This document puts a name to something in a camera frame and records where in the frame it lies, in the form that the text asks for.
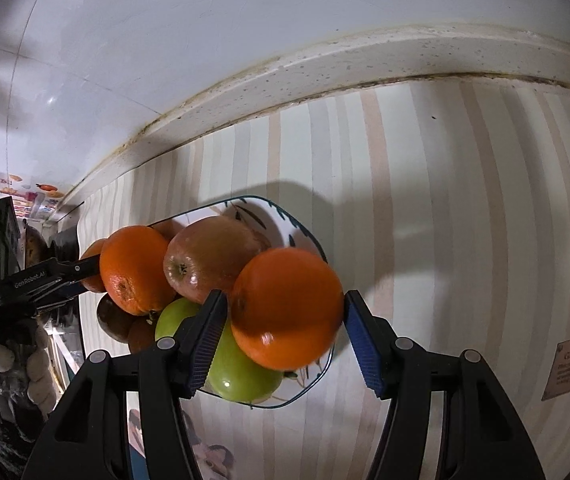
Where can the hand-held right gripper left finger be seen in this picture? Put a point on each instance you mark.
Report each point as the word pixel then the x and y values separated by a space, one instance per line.
pixel 210 340

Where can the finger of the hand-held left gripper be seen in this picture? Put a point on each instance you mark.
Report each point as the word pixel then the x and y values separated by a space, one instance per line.
pixel 65 291
pixel 80 266

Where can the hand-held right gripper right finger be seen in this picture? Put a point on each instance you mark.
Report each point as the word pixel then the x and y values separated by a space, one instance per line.
pixel 360 345

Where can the orange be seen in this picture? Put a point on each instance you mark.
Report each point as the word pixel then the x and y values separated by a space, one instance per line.
pixel 132 265
pixel 95 250
pixel 285 305

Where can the green apple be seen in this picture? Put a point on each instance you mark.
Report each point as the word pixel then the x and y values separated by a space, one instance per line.
pixel 175 317
pixel 237 370

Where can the red brown apple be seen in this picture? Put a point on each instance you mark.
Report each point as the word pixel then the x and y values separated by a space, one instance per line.
pixel 205 255
pixel 112 317
pixel 140 337

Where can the leaf patterned ceramic plate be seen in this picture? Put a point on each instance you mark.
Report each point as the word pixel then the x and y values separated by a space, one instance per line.
pixel 285 225

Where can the cat shaped mat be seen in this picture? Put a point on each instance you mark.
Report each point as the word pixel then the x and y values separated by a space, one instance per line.
pixel 215 455

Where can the striped table mat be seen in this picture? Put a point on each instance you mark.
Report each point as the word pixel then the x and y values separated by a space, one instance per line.
pixel 415 185

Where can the colourful wall stickers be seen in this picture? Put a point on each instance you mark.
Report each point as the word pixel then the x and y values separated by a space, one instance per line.
pixel 47 189

